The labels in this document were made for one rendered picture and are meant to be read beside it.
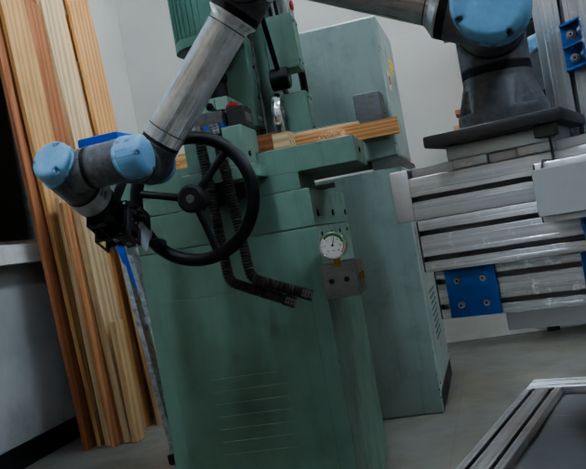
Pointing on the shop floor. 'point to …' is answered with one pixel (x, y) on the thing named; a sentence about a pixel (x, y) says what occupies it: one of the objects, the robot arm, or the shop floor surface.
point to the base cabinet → (264, 363)
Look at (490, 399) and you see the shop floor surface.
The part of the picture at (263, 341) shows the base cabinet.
